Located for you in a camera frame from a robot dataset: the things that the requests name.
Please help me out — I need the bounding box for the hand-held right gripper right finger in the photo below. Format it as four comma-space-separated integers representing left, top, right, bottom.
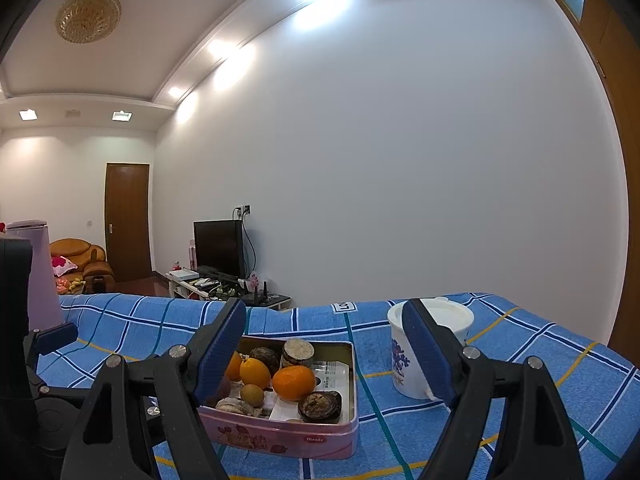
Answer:
401, 298, 586, 480

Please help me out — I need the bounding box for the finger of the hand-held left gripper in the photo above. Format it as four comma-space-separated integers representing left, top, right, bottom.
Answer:
23, 322, 80, 392

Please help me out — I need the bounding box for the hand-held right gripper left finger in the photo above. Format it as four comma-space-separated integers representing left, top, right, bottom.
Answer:
60, 297, 248, 480

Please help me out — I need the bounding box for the reddish purple round fruit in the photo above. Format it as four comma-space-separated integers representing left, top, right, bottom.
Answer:
212, 375, 234, 404

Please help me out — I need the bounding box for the dark brown wrinkled fruit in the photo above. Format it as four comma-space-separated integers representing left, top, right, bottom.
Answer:
298, 391, 343, 423
249, 346, 281, 376

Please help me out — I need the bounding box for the tan longan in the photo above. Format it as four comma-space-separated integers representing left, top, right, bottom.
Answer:
240, 383, 266, 407

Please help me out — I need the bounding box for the pink tin box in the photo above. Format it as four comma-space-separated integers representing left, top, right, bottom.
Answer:
197, 337, 359, 460

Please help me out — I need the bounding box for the white cup with blue print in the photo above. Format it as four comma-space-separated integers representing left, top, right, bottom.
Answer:
387, 296, 475, 401

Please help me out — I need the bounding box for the purple electric kettle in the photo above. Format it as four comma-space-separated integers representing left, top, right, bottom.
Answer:
5, 219, 64, 331

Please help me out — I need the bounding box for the pink floral cushion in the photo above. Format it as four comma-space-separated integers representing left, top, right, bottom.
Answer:
50, 255, 79, 277

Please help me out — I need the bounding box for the white television stand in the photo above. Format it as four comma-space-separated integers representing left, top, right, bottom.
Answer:
167, 267, 292, 311

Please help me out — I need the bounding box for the brown leather armchair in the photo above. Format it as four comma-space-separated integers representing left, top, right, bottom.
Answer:
50, 238, 115, 295

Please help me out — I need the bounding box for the blue checked blanket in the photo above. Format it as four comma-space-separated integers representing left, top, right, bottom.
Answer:
30, 290, 640, 480

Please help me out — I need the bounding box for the black television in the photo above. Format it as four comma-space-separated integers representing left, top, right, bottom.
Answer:
193, 219, 246, 281

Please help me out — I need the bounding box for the brown wooden door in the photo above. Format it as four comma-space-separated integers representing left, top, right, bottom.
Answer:
105, 162, 152, 283

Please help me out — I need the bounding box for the golden ceiling lamp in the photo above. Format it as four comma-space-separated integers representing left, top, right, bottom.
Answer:
55, 0, 122, 43

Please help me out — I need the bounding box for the wooden wardrobe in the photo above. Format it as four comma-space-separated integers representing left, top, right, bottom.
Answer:
540, 0, 640, 356

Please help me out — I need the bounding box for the black power cable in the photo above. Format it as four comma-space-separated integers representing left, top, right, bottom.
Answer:
242, 217, 259, 279

